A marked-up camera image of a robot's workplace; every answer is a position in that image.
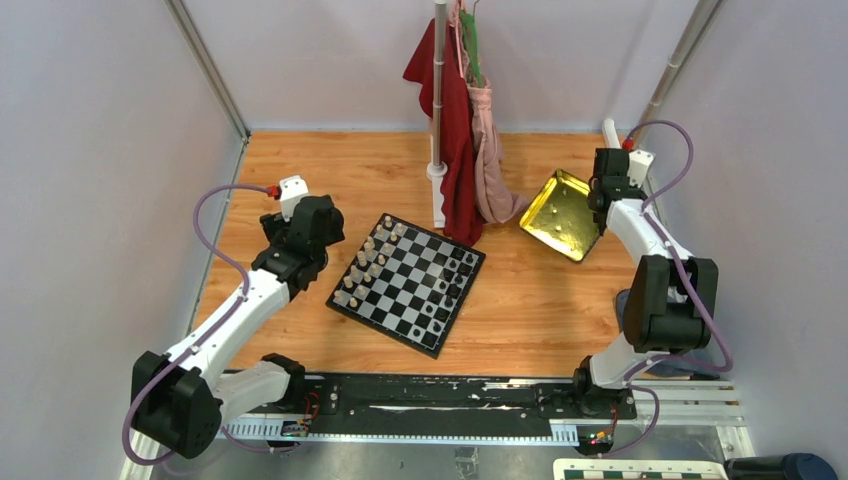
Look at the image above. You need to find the yellow square tin box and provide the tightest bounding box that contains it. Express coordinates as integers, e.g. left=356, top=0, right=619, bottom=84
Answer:
left=519, top=169, right=600, bottom=263

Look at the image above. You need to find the black rook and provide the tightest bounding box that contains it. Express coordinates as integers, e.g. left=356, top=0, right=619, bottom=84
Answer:
left=450, top=247, right=465, bottom=261

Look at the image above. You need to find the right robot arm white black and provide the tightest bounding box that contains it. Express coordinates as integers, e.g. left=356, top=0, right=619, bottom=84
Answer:
left=570, top=147, right=718, bottom=418

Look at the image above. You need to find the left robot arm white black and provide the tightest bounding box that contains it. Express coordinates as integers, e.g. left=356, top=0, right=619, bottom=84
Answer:
left=122, top=175, right=344, bottom=466

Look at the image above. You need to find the white chess pieces row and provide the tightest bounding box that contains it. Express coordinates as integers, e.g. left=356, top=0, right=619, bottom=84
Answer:
left=328, top=214, right=409, bottom=315

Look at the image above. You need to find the white rack foot bar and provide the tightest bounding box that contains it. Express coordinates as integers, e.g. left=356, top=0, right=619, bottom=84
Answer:
left=601, top=118, right=627, bottom=149

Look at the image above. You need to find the black white chessboard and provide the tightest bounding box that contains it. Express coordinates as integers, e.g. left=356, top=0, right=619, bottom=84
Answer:
left=325, top=217, right=486, bottom=358

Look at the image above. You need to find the pink hanging garment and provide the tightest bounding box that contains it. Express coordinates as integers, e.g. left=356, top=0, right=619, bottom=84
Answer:
left=449, top=1, right=529, bottom=224

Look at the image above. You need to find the grey crumpled cloth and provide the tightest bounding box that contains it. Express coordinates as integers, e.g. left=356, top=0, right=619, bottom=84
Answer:
left=614, top=289, right=630, bottom=331

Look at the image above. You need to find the red hanging shirt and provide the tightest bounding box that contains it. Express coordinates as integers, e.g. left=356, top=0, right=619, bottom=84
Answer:
left=403, top=21, right=484, bottom=246

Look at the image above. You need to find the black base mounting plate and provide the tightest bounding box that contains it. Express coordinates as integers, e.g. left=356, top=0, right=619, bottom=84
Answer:
left=256, top=372, right=636, bottom=439

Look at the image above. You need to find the white clothes rack pole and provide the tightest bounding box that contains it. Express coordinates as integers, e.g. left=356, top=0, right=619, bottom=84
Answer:
left=427, top=0, right=448, bottom=229

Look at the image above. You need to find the silver diagonal rack pole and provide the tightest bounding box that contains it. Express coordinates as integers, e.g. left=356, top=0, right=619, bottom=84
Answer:
left=639, top=0, right=724, bottom=123

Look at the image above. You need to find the green clothes hanger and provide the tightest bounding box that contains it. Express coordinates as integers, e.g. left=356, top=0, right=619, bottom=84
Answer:
left=459, top=7, right=484, bottom=88

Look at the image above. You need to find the dark blue object corner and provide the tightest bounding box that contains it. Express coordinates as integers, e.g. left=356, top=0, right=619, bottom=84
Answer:
left=724, top=453, right=838, bottom=480

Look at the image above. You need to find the aluminium frame rail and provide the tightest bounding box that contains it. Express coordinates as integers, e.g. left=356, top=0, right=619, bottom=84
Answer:
left=130, top=364, right=746, bottom=459

